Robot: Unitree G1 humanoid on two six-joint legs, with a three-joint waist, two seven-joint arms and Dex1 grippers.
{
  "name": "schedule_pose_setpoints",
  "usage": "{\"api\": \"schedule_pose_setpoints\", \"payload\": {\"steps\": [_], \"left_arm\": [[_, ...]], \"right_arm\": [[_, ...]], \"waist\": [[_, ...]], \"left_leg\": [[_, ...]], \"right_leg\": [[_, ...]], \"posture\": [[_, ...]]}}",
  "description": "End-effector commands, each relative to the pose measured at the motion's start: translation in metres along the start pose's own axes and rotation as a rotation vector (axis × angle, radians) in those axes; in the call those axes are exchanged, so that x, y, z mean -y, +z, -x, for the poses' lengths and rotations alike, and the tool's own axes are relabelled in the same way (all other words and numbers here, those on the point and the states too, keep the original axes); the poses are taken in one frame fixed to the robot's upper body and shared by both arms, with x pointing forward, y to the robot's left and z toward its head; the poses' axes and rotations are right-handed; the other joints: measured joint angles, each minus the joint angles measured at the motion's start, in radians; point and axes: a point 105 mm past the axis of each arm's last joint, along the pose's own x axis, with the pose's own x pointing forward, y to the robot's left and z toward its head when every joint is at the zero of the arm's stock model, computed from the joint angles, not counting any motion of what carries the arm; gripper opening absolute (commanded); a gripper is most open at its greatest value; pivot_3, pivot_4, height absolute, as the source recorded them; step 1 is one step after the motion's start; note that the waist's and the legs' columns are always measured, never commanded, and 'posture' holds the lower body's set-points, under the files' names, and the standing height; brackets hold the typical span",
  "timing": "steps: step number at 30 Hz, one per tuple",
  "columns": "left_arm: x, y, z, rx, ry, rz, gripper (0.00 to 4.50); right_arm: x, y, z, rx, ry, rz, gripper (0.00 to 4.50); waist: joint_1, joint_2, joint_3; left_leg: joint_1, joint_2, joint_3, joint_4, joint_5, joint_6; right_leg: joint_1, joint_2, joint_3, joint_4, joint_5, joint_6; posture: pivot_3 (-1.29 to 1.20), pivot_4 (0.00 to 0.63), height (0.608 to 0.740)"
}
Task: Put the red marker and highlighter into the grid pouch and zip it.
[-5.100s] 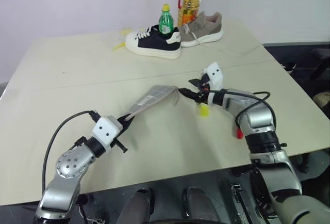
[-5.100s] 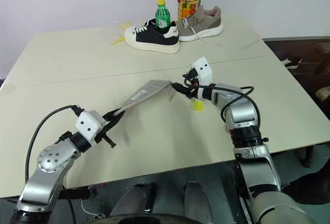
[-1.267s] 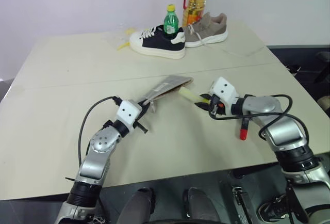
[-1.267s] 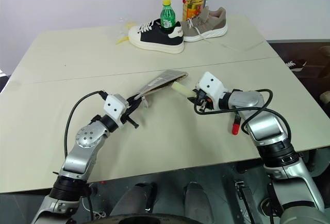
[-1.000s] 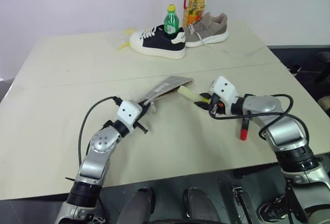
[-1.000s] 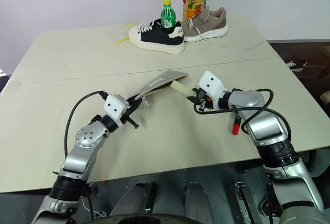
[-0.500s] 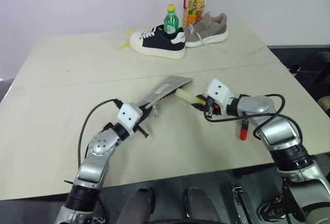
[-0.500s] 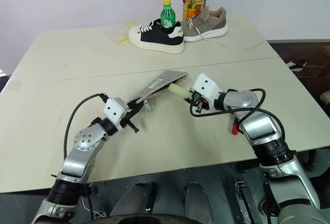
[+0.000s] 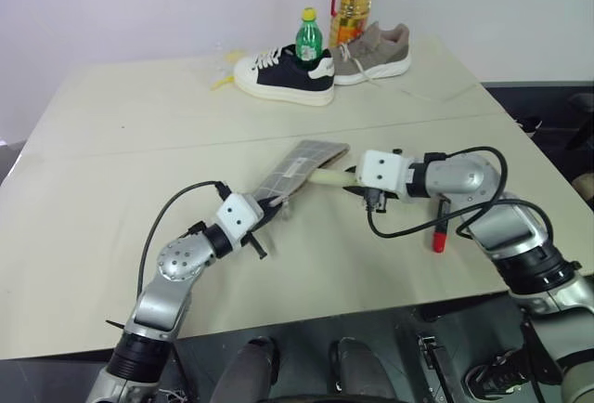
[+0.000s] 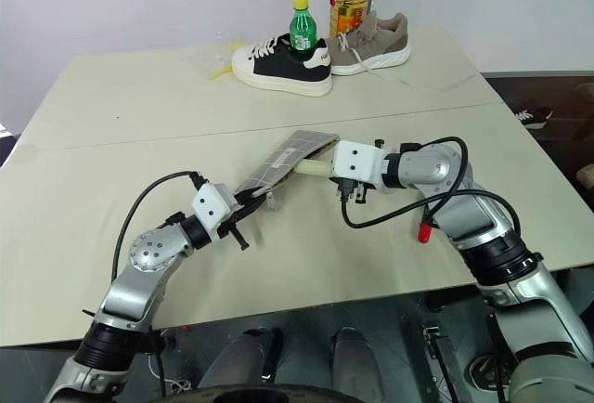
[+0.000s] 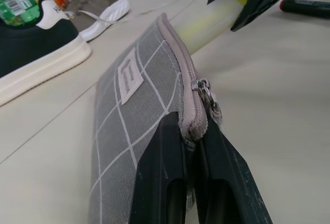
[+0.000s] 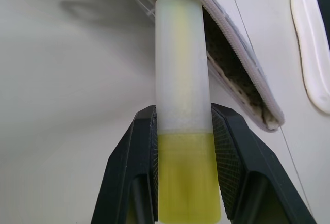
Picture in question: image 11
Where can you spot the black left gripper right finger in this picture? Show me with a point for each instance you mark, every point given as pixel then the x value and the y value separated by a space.
pixel 227 180

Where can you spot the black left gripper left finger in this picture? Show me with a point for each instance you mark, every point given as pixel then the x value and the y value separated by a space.
pixel 154 172

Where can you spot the olive knit sneaker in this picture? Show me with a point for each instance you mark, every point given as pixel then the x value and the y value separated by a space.
pixel 98 4

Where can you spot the green plastic bottle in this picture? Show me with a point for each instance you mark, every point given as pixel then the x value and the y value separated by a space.
pixel 15 0

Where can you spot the grey grid fabric pouch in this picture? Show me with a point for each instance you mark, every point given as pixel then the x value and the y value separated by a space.
pixel 134 100

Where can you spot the black sneaker white sole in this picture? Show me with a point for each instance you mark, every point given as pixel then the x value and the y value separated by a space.
pixel 38 51

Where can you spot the red marker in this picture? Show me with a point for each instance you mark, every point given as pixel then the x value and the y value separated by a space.
pixel 305 7

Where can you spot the yellow highlighter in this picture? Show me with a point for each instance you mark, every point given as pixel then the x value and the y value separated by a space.
pixel 206 25

